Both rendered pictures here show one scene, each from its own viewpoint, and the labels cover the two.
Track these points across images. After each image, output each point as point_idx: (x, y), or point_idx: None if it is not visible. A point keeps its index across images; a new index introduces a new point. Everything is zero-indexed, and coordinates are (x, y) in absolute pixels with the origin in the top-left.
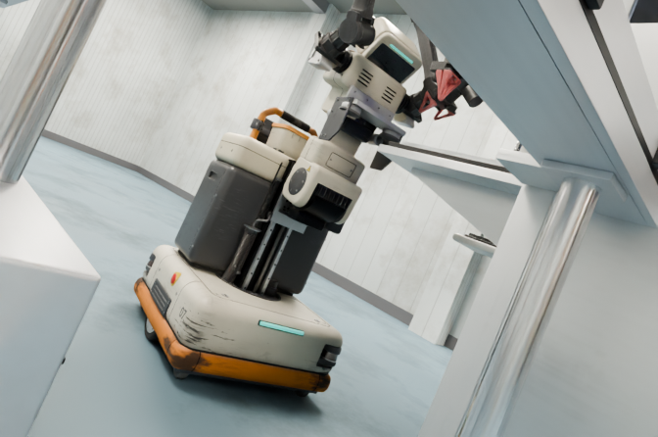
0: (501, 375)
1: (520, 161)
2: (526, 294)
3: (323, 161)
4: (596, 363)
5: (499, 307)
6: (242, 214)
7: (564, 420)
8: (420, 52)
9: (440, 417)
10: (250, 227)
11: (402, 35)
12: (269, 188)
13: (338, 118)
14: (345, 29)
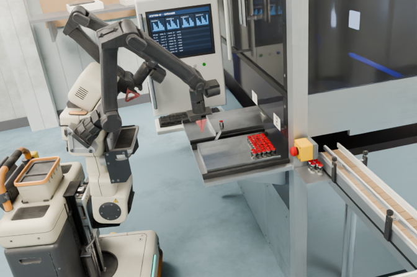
0: (352, 250)
1: (316, 185)
2: (352, 230)
3: (116, 187)
4: (337, 207)
5: (304, 212)
6: (72, 253)
7: (334, 225)
8: (92, 57)
9: (299, 251)
10: (90, 254)
11: (98, 71)
12: (70, 223)
13: (122, 166)
14: (109, 126)
